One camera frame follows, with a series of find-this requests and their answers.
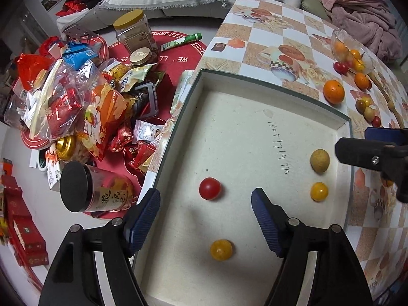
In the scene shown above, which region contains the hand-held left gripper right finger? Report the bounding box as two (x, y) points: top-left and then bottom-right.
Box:
(251, 187), (373, 306)

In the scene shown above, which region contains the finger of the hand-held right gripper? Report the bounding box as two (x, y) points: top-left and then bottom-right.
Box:
(365, 127), (408, 146)
(335, 138), (408, 203)

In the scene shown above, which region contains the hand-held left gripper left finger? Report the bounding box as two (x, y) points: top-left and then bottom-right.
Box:
(38, 187), (161, 306)

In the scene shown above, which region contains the shallow white box tray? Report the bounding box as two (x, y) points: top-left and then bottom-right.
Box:
(132, 68), (354, 306)

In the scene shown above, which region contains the wooden stick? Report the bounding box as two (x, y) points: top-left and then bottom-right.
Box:
(368, 72), (402, 125)

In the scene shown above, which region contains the can with black lid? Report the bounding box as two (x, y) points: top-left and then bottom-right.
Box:
(59, 161), (134, 213)

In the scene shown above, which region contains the small orange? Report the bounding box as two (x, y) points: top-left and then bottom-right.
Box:
(354, 73), (370, 90)
(334, 41), (349, 62)

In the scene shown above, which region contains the large orange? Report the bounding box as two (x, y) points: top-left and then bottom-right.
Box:
(323, 80), (346, 105)

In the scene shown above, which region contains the clear glass bowl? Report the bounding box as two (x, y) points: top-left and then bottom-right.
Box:
(331, 29), (375, 74)

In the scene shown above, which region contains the stack of red boxes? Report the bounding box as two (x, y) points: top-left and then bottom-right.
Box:
(0, 158), (50, 268)

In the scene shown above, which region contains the black grey plastic holder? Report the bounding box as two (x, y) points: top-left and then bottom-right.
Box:
(132, 82), (159, 118)

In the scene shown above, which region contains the pink blanket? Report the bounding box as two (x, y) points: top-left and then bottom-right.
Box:
(303, 0), (404, 59)

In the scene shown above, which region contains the pile of snack packets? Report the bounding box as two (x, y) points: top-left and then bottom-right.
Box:
(5, 35), (174, 179)

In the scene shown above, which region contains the green cushion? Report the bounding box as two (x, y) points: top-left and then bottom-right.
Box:
(301, 0), (329, 21)

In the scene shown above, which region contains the checkered printed tablecloth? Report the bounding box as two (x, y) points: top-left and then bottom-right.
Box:
(140, 0), (408, 306)

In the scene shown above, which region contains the round red mat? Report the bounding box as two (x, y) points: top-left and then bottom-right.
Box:
(96, 30), (209, 220)

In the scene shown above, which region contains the small jar with gold lid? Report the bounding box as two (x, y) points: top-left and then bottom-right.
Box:
(129, 48), (154, 67)

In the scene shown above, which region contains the green tube packet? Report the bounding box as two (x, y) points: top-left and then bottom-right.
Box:
(160, 32), (203, 52)

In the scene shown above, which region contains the plastic jar with yellow lid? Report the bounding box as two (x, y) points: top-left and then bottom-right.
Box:
(113, 9), (158, 62)

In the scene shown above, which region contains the metal bracket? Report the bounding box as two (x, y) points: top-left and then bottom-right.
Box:
(64, 24), (98, 43)

